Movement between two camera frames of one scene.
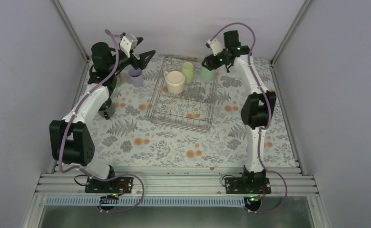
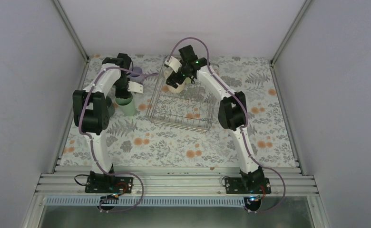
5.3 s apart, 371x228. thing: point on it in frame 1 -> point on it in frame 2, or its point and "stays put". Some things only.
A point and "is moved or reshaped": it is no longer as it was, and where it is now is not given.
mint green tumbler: [206, 75] is moved or reshaped
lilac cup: [137, 77] stays put
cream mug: [175, 81] stays put
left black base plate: [122, 185] stays put
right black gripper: [212, 64] -> [173, 82]
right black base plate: [248, 185] stays put
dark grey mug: [107, 109] stays put
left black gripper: [142, 63] -> [119, 94]
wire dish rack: [192, 109] stays put
